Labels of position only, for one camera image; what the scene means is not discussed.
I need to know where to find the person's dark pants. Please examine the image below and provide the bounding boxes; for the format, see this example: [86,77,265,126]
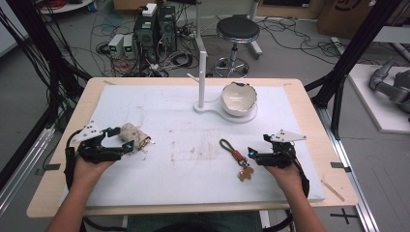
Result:
[127,211,264,232]

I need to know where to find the person's left hand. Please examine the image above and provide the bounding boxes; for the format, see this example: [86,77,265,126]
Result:
[73,156,114,195]

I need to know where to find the person's right hand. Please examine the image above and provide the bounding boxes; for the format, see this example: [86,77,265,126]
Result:
[264,160,306,196]

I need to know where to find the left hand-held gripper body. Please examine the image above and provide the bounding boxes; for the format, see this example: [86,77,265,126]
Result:
[71,120,126,164]

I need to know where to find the thin wooden stick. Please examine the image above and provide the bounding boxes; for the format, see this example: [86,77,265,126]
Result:
[320,179,346,203]

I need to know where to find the white eggshell-shaped bowl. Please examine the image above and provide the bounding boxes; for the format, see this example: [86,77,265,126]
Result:
[220,80,258,117]

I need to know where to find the white foam mat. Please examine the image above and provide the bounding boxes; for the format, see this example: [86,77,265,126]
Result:
[58,84,326,208]

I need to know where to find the cardboard box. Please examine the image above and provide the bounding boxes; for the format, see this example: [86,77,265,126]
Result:
[316,0,410,41]

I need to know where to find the hand-held gripper black cable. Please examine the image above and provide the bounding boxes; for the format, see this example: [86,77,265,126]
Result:
[283,145,311,198]
[64,129,84,191]

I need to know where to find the bundle of floor cables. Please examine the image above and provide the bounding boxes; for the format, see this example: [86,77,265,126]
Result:
[69,3,201,78]

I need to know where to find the black tape cross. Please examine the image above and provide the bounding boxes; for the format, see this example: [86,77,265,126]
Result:
[329,207,359,225]

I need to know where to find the white floor board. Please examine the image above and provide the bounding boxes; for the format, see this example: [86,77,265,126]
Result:
[347,63,410,135]

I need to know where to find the black round stool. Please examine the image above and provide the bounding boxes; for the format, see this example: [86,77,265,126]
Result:
[212,14,261,78]

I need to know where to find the green loop keychain with charm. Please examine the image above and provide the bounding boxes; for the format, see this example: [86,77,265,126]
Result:
[219,138,255,183]

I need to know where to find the right hand-held gripper black cable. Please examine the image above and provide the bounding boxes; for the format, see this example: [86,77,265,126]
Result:
[283,145,311,198]

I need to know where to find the beige cloth pouch keychain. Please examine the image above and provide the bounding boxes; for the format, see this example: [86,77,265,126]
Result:
[118,122,157,155]

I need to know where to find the black computer tower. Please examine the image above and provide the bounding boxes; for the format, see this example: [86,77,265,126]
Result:
[132,3,178,64]

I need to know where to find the grey power supply unit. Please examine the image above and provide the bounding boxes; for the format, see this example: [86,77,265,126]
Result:
[107,33,125,59]
[122,34,136,60]

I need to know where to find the white hook stand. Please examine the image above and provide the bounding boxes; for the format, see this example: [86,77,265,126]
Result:
[187,50,259,125]

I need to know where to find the left hand-held gripper black cable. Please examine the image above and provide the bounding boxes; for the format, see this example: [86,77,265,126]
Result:
[64,129,84,191]

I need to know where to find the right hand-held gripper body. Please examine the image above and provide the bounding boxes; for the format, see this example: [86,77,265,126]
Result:
[256,129,308,169]

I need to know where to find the black metal frame post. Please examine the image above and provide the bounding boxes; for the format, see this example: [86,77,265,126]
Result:
[0,0,93,133]
[304,0,402,141]

